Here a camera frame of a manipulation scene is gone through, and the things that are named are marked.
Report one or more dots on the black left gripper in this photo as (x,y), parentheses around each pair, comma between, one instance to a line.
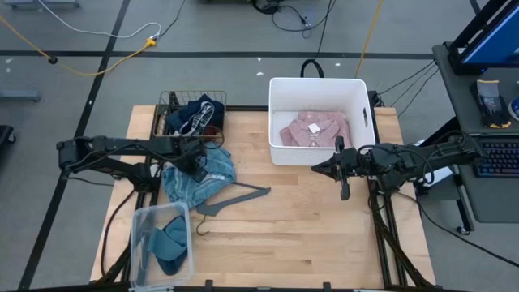
(190,156)

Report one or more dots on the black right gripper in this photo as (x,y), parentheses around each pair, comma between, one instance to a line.
(350,164)

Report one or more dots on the light blue striped shirt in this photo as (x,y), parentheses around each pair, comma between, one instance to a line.
(219,162)

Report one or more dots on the white paper tag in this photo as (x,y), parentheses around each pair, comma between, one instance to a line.
(314,128)
(217,177)

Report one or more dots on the pink button shirt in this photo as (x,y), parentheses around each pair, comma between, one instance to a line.
(300,134)

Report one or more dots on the navy garment with patterned waistband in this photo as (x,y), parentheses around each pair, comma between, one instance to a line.
(215,109)

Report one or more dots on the steel blue cloth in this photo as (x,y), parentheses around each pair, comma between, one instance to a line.
(170,241)

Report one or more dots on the navy long sock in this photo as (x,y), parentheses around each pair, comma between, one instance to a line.
(172,267)

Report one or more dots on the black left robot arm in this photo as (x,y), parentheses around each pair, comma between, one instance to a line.
(121,146)

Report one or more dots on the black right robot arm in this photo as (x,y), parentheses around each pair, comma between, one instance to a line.
(413,160)

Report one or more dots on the red cloth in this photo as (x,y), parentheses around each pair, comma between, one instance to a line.
(211,130)

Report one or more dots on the dark grey clothes hanger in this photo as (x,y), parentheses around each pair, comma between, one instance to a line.
(243,196)

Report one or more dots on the white plastic bin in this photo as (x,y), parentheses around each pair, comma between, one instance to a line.
(284,93)

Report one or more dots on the clear plastic container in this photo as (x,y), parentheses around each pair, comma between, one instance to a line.
(178,280)

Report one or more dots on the black table edge clamp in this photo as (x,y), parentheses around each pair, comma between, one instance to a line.
(327,286)
(208,284)

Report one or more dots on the white flat object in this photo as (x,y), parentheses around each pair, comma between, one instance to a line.
(442,176)

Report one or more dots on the grey side desk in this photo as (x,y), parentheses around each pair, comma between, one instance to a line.
(458,101)

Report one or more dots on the black backlit keyboard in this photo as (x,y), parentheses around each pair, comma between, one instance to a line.
(500,158)

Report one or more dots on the grey black work glove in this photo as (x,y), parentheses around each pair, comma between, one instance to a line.
(490,105)

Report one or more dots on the small black floor puck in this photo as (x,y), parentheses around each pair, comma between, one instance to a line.
(52,60)

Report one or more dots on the blue white round object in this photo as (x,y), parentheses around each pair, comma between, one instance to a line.
(515,108)

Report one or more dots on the black caster base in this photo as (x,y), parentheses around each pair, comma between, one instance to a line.
(6,136)

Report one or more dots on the grey furniture foot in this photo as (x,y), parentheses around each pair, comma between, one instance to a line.
(18,96)

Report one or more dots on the computer monitor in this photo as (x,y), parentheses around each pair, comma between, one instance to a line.
(494,44)

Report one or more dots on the black monitor stand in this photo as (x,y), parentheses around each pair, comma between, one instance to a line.
(478,22)

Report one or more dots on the black aluminium table frame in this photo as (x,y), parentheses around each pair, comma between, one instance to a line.
(243,108)

